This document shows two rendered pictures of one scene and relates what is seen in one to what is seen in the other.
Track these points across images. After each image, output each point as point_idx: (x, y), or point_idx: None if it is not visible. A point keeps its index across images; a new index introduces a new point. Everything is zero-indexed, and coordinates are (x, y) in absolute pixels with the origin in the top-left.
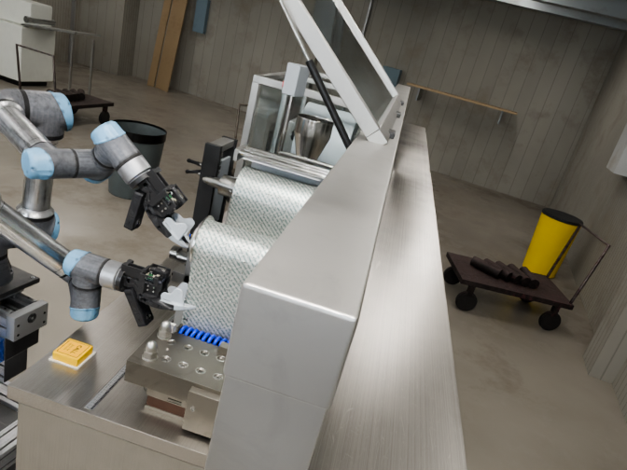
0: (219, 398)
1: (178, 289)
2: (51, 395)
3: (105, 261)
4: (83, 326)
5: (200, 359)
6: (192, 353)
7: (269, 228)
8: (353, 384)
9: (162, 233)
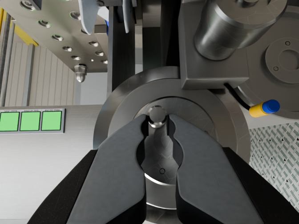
0: (39, 41)
1: (85, 30)
2: None
3: None
4: None
5: (60, 16)
6: (59, 5)
7: (273, 152)
8: None
9: (70, 174)
